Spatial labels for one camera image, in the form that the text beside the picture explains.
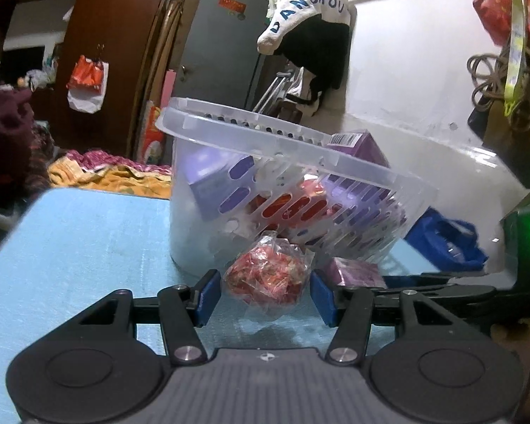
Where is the white hat with blue letters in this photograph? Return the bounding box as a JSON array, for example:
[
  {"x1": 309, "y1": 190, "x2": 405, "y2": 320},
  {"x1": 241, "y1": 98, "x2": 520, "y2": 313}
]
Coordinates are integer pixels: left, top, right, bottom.
[{"x1": 257, "y1": 0, "x2": 353, "y2": 57}]

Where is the yellow-green strap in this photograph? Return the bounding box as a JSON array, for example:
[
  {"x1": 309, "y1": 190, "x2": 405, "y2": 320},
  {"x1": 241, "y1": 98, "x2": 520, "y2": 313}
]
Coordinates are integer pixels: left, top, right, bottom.
[{"x1": 502, "y1": 0, "x2": 529, "y2": 116}]

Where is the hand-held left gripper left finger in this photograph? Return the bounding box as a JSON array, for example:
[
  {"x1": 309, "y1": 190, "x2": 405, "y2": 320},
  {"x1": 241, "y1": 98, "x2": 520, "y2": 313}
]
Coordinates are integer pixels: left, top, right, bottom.
[{"x1": 77, "y1": 269, "x2": 223, "y2": 366}]

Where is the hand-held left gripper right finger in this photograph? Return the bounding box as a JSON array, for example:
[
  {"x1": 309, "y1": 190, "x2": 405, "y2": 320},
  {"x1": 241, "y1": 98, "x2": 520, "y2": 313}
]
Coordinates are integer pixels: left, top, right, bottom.
[{"x1": 310, "y1": 269, "x2": 461, "y2": 365}]

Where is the red printed poster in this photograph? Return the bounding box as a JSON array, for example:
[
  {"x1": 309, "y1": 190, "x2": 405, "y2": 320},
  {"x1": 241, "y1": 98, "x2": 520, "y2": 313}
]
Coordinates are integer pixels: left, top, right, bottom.
[{"x1": 140, "y1": 101, "x2": 169, "y2": 167}]

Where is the blue cloth bag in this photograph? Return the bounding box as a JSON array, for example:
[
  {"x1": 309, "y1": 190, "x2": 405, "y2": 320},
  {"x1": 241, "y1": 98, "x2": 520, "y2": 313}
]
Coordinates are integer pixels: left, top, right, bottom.
[{"x1": 403, "y1": 207, "x2": 489, "y2": 275}]

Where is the red packet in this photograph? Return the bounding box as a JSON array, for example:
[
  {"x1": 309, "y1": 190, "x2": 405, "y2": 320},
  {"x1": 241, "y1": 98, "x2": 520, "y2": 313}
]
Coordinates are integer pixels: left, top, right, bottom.
[{"x1": 249, "y1": 179, "x2": 338, "y2": 241}]

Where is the coiled rope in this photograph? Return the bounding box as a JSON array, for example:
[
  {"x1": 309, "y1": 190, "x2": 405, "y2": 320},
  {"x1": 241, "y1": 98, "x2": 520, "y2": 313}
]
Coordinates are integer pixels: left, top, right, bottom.
[{"x1": 466, "y1": 45, "x2": 530, "y2": 121}]

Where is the white plastic slotted basket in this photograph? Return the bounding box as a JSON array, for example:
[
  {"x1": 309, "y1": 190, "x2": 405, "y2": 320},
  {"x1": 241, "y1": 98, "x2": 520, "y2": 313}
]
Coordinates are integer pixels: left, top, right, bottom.
[{"x1": 155, "y1": 96, "x2": 438, "y2": 277}]

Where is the metal tube frame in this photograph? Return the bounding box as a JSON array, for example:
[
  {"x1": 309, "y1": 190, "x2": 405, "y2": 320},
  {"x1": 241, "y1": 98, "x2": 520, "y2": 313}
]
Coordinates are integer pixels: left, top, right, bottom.
[{"x1": 251, "y1": 70, "x2": 293, "y2": 116}]

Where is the brown wooden wardrobe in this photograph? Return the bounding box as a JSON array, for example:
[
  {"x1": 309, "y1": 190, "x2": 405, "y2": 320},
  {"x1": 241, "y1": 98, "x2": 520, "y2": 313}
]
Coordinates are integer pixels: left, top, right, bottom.
[{"x1": 0, "y1": 0, "x2": 190, "y2": 162}]

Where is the yellow and pink blanket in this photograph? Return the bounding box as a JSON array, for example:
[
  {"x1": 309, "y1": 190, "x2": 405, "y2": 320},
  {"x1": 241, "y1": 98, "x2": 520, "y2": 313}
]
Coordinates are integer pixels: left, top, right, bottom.
[{"x1": 48, "y1": 149, "x2": 174, "y2": 200}]

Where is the red candy bag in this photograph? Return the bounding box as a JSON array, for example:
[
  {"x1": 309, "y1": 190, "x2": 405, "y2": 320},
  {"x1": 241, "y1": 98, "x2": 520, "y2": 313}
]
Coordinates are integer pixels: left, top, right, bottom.
[{"x1": 222, "y1": 231, "x2": 315, "y2": 322}]

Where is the white and black garment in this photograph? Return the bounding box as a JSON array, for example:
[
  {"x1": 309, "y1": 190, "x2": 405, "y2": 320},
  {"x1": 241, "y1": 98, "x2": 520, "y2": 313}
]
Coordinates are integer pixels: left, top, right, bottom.
[{"x1": 286, "y1": 65, "x2": 324, "y2": 118}]

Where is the dark hanging bag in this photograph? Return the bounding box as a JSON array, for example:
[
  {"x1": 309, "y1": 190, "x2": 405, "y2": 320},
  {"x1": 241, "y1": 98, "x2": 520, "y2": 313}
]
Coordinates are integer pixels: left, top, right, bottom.
[{"x1": 467, "y1": 97, "x2": 530, "y2": 189}]

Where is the small purple box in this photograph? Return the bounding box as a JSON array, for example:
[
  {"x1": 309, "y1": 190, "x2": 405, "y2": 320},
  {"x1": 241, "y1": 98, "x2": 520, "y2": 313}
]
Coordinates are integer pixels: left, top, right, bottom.
[{"x1": 322, "y1": 257, "x2": 387, "y2": 291}]

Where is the red hanging bag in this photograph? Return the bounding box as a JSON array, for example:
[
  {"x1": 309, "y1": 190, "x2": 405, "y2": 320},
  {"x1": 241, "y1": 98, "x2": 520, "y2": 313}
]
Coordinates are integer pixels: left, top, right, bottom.
[{"x1": 472, "y1": 0, "x2": 530, "y2": 48}]

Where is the red and white plastic bag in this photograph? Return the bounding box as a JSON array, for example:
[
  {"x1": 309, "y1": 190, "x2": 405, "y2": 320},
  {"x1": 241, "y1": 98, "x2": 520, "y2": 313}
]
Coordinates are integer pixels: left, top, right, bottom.
[{"x1": 65, "y1": 54, "x2": 110, "y2": 114}]

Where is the purple box with barcode label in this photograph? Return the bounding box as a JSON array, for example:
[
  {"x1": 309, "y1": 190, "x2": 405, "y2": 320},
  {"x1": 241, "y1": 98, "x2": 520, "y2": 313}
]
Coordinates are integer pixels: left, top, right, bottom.
[{"x1": 324, "y1": 129, "x2": 407, "y2": 235}]

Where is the grey door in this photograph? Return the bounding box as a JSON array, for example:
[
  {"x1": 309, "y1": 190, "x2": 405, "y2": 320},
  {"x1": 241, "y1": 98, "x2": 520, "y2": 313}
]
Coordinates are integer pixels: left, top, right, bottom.
[{"x1": 176, "y1": 0, "x2": 271, "y2": 113}]

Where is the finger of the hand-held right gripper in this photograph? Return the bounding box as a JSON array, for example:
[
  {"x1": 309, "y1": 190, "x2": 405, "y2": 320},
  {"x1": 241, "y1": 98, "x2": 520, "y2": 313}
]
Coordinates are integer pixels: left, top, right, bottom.
[{"x1": 380, "y1": 273, "x2": 508, "y2": 305}]

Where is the dark maroon clothing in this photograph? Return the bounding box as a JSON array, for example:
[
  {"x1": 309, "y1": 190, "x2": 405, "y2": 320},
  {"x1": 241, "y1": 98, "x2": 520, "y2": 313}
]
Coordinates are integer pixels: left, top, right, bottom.
[{"x1": 0, "y1": 87, "x2": 50, "y2": 206}]

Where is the black coat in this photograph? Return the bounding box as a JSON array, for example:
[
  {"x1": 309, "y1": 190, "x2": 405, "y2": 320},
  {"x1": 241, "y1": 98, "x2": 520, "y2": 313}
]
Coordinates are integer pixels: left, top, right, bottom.
[{"x1": 277, "y1": 18, "x2": 351, "y2": 92}]

